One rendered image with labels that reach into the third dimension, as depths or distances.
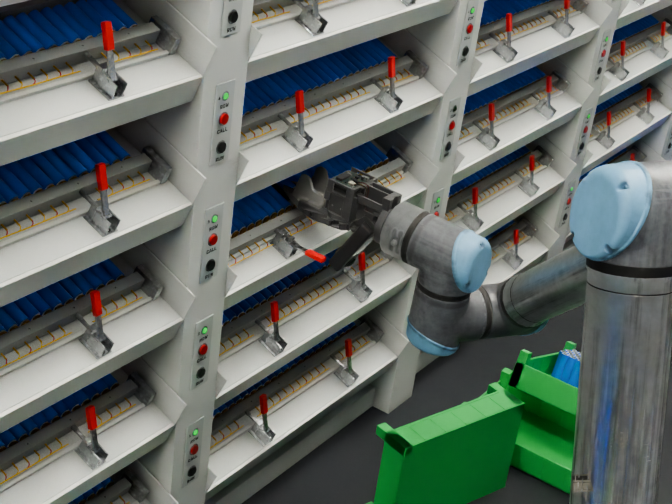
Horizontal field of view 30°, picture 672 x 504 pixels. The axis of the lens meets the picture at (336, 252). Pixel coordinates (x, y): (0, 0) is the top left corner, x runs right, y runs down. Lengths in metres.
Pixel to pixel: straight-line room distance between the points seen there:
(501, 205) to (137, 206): 1.26
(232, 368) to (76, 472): 0.37
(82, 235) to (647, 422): 0.76
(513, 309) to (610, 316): 0.49
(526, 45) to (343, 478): 0.96
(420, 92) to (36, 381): 0.94
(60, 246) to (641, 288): 0.73
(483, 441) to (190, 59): 1.01
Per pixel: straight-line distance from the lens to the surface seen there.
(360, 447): 2.54
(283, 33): 1.88
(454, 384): 2.79
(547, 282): 1.94
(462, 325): 2.04
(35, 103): 1.54
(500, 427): 2.39
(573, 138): 3.02
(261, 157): 1.93
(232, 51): 1.74
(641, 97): 3.58
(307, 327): 2.24
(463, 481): 2.41
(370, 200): 2.03
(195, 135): 1.74
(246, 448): 2.25
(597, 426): 1.61
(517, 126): 2.75
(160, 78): 1.67
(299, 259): 2.09
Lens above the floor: 1.49
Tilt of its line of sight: 27 degrees down
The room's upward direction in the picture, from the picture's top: 8 degrees clockwise
